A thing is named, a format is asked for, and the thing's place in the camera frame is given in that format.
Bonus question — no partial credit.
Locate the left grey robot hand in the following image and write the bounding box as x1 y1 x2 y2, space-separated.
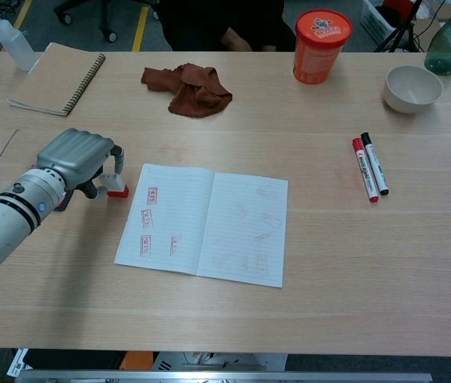
35 128 125 200

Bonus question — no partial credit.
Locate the small white red stamp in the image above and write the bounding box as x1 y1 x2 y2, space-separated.
97 172 130 199

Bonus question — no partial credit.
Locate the brown spiral notebook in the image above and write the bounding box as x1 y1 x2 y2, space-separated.
7 42 107 118

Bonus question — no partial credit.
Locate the brown crumpled cloth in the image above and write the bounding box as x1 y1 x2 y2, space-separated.
141 63 234 120

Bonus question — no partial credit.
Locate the open white lined notebook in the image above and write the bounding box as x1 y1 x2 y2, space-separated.
113 162 289 288

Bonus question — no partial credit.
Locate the clear plastic squeeze bottle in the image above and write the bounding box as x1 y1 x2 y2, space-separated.
0 0 39 73

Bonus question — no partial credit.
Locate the black office chair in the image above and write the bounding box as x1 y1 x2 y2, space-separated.
53 0 158 44

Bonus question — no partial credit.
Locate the orange object under table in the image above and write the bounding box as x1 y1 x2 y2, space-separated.
123 350 154 371

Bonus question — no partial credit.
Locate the white printed plastic bag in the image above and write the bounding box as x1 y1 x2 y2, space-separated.
7 348 30 378

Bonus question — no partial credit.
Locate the orange canister with lid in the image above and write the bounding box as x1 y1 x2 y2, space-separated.
292 9 353 85

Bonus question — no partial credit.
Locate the red whiteboard marker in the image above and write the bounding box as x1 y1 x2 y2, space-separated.
352 137 380 204

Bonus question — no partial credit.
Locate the black whiteboard marker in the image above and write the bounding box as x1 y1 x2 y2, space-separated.
360 132 390 196

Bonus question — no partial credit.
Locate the white plastic basket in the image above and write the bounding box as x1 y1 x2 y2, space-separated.
359 0 398 41

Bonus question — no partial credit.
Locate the white ceramic bowl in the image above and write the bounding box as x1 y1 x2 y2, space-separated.
382 65 444 115

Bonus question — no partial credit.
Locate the black tripod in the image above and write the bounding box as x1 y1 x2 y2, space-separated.
374 0 425 53

